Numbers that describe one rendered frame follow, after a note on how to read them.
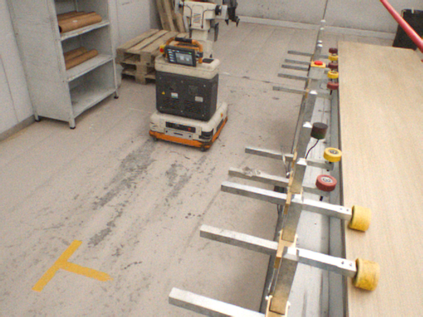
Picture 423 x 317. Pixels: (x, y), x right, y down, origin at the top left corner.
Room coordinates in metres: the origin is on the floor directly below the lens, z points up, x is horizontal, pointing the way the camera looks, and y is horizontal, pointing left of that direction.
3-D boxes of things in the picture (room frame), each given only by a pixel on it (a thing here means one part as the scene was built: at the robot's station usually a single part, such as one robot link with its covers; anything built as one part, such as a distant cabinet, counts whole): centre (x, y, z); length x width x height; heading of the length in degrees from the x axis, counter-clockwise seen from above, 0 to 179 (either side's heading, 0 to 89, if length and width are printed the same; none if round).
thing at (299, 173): (1.03, -0.31, 0.86); 0.04 x 0.04 x 0.48; 76
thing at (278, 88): (2.45, -0.62, 0.81); 0.43 x 0.03 x 0.04; 76
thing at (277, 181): (1.25, -0.29, 0.84); 0.43 x 0.03 x 0.04; 76
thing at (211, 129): (3.19, 0.25, 0.16); 0.67 x 0.64 x 0.25; 165
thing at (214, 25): (3.47, 0.17, 0.99); 0.28 x 0.16 x 0.22; 75
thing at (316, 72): (1.76, -0.50, 1.18); 0.07 x 0.07 x 0.08; 76
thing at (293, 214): (0.78, -0.25, 0.89); 0.04 x 0.04 x 0.48; 76
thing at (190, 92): (3.10, 0.27, 0.59); 0.55 x 0.34 x 0.83; 75
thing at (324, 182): (1.20, -0.48, 0.85); 0.08 x 0.08 x 0.11
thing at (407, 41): (7.54, -3.80, 0.36); 0.59 x 0.58 x 0.73; 166
